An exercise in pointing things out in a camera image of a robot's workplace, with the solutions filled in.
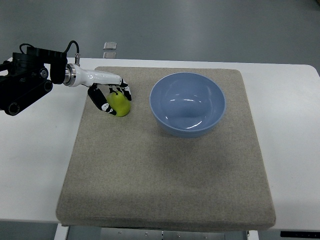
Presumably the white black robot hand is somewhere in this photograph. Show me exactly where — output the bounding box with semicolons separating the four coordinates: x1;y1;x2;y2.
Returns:
63;63;132;116

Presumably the green pear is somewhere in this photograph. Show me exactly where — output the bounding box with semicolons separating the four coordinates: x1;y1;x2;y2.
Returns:
106;91;131;117

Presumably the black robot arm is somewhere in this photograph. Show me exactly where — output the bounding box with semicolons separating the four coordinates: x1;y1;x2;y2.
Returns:
0;40;80;116

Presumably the blue bowl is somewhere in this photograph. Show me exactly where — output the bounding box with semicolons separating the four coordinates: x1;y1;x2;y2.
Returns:
149;72;227;138

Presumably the lower metal floor plate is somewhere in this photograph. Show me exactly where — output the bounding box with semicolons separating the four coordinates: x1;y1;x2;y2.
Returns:
103;51;117;59

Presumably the metal floor plate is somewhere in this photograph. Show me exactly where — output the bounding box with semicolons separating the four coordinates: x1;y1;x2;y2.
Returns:
103;51;117;59
103;42;117;50

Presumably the upper metal floor plate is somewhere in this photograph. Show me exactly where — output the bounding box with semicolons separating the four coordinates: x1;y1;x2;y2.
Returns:
103;42;117;50

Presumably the beige fabric mat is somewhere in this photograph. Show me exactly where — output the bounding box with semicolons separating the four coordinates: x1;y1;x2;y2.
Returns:
56;66;276;232

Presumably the metal table frame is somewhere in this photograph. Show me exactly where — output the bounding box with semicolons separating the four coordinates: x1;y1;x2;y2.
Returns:
54;223;259;240

